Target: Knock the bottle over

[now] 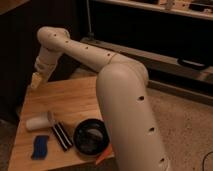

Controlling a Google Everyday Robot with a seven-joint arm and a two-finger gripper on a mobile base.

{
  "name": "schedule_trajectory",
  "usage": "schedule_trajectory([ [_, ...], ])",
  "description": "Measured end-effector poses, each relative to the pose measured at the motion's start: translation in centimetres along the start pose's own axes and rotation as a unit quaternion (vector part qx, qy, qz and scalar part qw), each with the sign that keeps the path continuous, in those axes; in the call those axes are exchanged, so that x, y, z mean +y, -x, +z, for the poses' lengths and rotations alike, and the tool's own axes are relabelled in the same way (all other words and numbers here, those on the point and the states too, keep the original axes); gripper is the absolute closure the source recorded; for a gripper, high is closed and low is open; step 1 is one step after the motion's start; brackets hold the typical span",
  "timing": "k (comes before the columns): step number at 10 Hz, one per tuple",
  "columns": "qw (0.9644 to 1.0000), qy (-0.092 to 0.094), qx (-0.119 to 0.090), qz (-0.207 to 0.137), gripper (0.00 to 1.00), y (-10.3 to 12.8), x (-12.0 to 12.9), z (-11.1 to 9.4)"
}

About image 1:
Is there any black round bowl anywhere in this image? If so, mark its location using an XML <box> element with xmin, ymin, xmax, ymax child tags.
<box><xmin>73</xmin><ymin>118</ymin><xmax>109</xmax><ymax>156</ymax></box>

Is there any metal shelf rail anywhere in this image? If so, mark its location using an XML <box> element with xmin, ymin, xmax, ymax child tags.
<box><xmin>81</xmin><ymin>37</ymin><xmax>213</xmax><ymax>85</ymax></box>

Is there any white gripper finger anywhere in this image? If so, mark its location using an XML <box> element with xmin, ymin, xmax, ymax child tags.
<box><xmin>38</xmin><ymin>76</ymin><xmax>49</xmax><ymax>87</ymax></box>
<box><xmin>31</xmin><ymin>72</ymin><xmax>42</xmax><ymax>89</ymax></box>

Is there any orange carrot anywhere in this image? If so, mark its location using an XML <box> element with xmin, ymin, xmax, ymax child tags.
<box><xmin>95</xmin><ymin>144</ymin><xmax>113</xmax><ymax>165</ymax></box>

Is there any wooden table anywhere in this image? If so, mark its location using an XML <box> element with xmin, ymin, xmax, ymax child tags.
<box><xmin>7</xmin><ymin>75</ymin><xmax>116</xmax><ymax>171</ymax></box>

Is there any blue folded cloth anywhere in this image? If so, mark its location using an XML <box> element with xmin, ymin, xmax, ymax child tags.
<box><xmin>31</xmin><ymin>135</ymin><xmax>49</xmax><ymax>160</ymax></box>

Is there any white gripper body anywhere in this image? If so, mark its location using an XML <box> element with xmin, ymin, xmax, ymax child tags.
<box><xmin>35</xmin><ymin>58</ymin><xmax>57</xmax><ymax>78</ymax></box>

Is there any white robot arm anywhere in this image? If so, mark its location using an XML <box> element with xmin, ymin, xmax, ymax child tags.
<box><xmin>30</xmin><ymin>26</ymin><xmax>173</xmax><ymax>171</ymax></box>

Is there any black handle loop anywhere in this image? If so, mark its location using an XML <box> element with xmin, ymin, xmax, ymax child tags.
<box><xmin>177</xmin><ymin>59</ymin><xmax>210</xmax><ymax>71</ymax></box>

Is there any upper wooden shelf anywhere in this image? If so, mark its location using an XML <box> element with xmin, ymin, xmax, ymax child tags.
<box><xmin>95</xmin><ymin>0</ymin><xmax>213</xmax><ymax>21</ymax></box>

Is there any black floor cable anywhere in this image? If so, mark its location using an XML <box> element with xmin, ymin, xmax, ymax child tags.
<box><xmin>201</xmin><ymin>151</ymin><xmax>213</xmax><ymax>171</ymax></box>

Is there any black white striped sponge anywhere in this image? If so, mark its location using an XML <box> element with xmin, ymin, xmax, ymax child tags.
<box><xmin>51</xmin><ymin>122</ymin><xmax>73</xmax><ymax>151</ymax></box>

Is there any vertical metal pole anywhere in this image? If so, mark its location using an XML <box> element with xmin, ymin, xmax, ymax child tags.
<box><xmin>86</xmin><ymin>0</ymin><xmax>94</xmax><ymax>41</ymax></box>

